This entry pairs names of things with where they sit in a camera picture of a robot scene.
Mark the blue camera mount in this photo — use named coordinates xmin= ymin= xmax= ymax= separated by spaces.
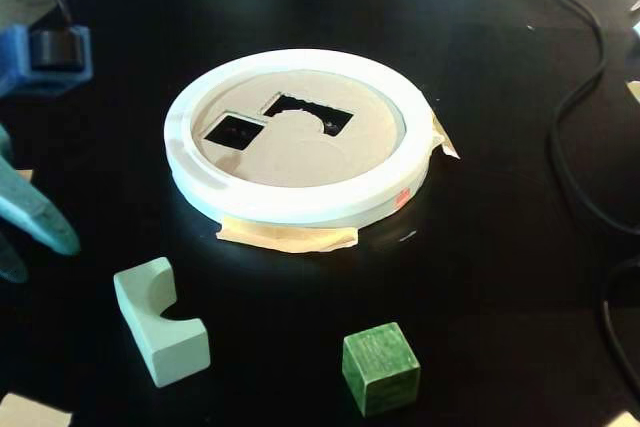
xmin=0 ymin=23 xmax=95 ymax=98

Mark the green wooden cube block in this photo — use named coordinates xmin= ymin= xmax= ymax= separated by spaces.
xmin=341 ymin=321 xmax=422 ymax=418

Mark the curved black cable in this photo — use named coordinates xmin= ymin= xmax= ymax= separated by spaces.
xmin=601 ymin=256 xmax=640 ymax=398

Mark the large beige tape piece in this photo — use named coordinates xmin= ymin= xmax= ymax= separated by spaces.
xmin=0 ymin=391 xmax=73 ymax=427

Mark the torn masking tape strip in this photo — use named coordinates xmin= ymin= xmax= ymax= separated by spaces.
xmin=429 ymin=106 xmax=462 ymax=161

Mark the long black cable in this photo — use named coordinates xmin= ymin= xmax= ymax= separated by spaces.
xmin=259 ymin=0 xmax=640 ymax=238

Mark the white round sorter lid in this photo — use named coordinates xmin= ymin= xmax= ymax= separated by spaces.
xmin=163 ymin=48 xmax=435 ymax=227

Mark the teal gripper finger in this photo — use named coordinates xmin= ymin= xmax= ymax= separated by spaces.
xmin=0 ymin=229 xmax=30 ymax=284
xmin=0 ymin=124 xmax=82 ymax=256

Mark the pale green arch block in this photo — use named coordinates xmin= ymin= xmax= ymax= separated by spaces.
xmin=112 ymin=256 xmax=212 ymax=388

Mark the long masking tape strip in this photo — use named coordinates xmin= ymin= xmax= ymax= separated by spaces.
xmin=215 ymin=215 xmax=360 ymax=254

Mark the black cylindrical camera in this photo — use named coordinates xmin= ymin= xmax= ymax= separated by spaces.
xmin=28 ymin=26 xmax=85 ymax=72

